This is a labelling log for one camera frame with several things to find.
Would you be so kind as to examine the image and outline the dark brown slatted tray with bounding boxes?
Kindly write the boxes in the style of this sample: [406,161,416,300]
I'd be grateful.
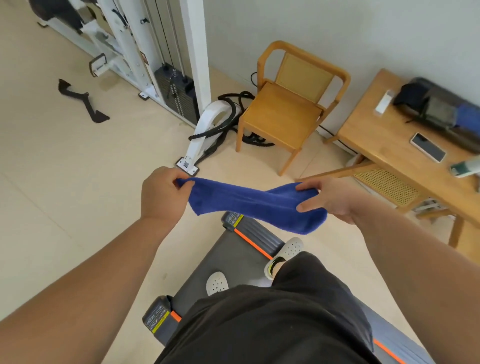
[397,77,480,155]

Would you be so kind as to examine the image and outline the black floor strap piece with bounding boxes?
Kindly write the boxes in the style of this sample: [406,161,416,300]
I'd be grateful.
[57,78,111,124]

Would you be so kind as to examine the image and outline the smartphone with white case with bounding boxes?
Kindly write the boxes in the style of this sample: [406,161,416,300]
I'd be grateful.
[409,132,448,164]

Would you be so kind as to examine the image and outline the person's left white clog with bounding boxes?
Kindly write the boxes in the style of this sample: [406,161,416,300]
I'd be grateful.
[205,271,230,297]

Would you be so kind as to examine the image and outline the folded black cloth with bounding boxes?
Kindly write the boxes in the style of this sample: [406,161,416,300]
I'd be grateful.
[392,83,430,113]

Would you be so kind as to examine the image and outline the black treadmill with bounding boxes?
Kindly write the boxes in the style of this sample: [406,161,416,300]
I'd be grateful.
[142,211,436,364]

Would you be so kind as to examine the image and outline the person's white clog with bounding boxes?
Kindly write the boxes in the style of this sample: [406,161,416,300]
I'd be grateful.
[263,236,305,282]
[205,271,230,297]

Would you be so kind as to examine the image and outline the wooden rattan chair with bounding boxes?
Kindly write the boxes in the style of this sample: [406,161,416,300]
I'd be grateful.
[236,40,352,177]

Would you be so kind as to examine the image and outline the blue cleaning cloth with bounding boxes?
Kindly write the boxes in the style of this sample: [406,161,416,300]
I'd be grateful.
[176,177,329,236]

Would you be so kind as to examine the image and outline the folded blue cloth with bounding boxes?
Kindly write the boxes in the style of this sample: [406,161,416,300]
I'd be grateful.
[455,104,480,137]

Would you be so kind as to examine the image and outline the person's right forearm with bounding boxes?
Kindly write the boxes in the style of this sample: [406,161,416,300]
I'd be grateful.
[352,204,480,364]

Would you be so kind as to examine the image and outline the wooden table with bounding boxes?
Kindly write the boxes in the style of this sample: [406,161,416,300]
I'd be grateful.
[296,68,480,249]

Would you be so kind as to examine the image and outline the black cable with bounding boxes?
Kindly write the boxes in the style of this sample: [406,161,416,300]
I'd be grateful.
[316,124,359,155]

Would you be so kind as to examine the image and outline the black bag straps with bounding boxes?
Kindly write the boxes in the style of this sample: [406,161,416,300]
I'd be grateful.
[241,131,277,148]

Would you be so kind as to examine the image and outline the white remote control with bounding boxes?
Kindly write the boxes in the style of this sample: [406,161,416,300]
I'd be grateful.
[374,89,397,116]

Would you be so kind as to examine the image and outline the person's left forearm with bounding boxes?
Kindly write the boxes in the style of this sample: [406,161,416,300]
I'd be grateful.
[0,217,177,364]

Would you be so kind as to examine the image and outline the black weight stack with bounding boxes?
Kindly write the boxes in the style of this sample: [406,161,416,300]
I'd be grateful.
[153,62,200,127]

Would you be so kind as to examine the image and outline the white spray bottle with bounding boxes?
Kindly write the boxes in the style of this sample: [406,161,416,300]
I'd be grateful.
[449,155,480,179]

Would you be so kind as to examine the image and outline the white cable weight machine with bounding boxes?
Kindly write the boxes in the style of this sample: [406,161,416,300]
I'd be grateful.
[28,0,213,127]

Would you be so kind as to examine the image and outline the person's right hand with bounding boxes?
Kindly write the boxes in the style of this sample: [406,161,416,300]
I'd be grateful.
[295,176,371,226]

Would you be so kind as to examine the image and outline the person's right white clog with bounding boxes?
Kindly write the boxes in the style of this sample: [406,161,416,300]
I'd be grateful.
[263,236,305,282]

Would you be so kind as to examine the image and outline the person's black shorts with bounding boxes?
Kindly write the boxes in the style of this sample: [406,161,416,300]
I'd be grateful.
[154,251,382,364]

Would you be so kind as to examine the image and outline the person's left hand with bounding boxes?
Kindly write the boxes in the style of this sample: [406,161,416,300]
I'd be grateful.
[140,166,196,227]

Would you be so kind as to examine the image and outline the folded grey cloth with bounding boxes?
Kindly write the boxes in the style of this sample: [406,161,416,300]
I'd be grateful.
[423,96,459,130]

